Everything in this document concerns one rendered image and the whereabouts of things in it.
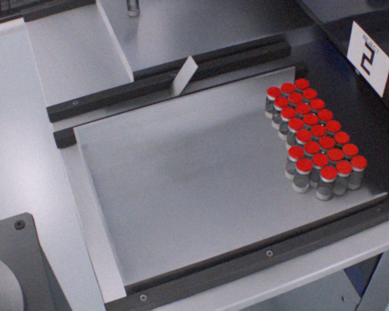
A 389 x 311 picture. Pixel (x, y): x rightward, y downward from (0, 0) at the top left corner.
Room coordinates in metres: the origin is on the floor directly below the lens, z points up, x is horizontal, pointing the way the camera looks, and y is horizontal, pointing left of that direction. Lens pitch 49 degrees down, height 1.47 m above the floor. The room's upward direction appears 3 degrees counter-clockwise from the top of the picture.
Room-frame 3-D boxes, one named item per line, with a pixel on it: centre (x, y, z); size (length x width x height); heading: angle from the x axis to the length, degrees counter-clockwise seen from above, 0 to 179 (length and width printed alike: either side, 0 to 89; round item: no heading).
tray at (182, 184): (0.47, -0.04, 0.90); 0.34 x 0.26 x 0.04; 108
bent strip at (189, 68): (0.62, 0.06, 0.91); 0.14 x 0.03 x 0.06; 109
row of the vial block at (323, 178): (0.51, -0.14, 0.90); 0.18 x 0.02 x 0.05; 18
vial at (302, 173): (0.45, -0.14, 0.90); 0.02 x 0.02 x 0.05
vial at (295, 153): (0.47, -0.13, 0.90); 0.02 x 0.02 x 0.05
